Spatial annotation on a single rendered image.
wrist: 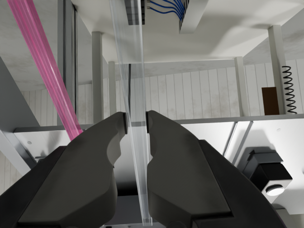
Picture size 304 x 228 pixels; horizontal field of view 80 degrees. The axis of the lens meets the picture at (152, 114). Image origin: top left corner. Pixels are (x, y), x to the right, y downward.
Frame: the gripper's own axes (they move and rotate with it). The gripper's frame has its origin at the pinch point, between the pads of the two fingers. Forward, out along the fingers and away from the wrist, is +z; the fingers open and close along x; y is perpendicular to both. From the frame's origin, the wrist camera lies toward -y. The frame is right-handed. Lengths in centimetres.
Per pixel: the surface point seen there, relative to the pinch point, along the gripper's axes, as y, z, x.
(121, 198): 22.2, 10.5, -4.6
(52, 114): 155, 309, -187
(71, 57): 2.8, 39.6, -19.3
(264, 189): 17.0, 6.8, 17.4
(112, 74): 18, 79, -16
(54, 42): 14, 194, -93
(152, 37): 1, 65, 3
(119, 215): 22.8, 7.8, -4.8
